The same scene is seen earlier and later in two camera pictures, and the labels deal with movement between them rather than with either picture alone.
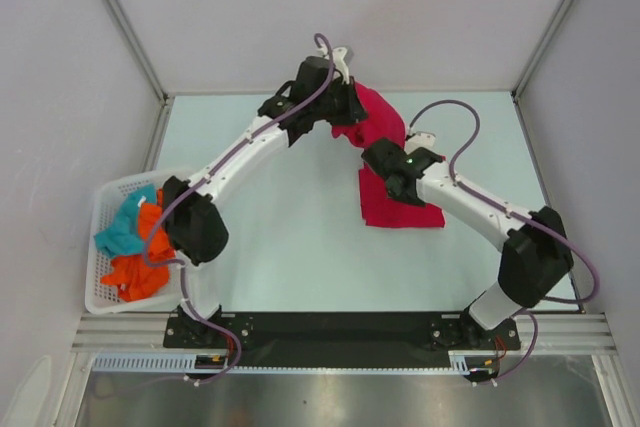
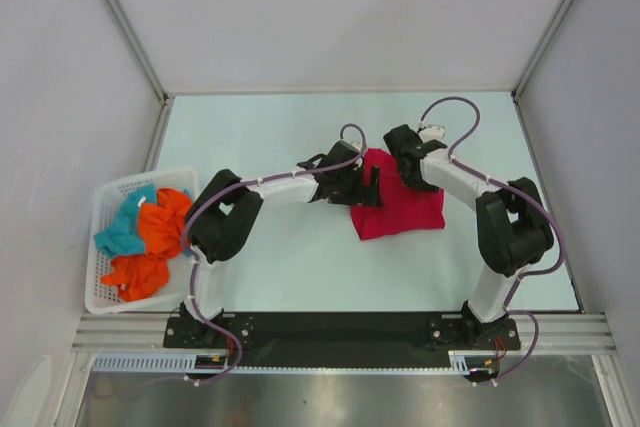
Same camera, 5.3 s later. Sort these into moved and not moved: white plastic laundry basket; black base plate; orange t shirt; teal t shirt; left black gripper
Moved: left black gripper
Not moved: black base plate; teal t shirt; white plastic laundry basket; orange t shirt
